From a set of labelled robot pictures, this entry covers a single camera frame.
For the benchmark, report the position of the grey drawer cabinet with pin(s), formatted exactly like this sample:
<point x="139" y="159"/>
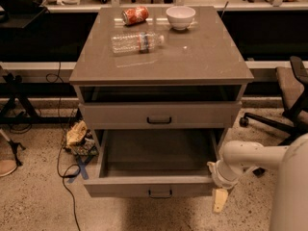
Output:
<point x="199" y="64"/>

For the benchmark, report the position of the black tripod stand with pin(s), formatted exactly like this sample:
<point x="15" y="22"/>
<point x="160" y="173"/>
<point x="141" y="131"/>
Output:
<point x="16" y="91"/>

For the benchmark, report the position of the white ceramic bowl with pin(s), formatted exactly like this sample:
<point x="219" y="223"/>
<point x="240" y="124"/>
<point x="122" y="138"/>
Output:
<point x="180" y="17"/>

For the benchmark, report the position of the grey top drawer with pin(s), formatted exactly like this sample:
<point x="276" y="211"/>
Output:
<point x="165" y="115"/>

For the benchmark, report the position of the blue tape cross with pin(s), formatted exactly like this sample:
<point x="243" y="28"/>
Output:
<point x="82" y="162"/>

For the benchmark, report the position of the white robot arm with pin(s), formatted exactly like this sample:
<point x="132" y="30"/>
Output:
<point x="289" y="211"/>

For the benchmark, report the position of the grey drawer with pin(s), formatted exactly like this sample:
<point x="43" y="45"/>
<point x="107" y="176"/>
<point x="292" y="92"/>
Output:
<point x="154" y="163"/>
<point x="165" y="115"/>

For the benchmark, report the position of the crushed orange soda can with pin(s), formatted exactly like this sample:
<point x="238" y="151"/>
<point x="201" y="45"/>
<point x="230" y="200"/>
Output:
<point x="135" y="15"/>

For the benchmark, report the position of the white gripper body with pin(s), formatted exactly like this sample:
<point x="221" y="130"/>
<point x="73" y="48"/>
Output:
<point x="220" y="176"/>

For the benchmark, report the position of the clear plastic water bottle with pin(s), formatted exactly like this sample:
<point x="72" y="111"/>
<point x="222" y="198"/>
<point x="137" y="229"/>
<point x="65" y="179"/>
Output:
<point x="139" y="42"/>

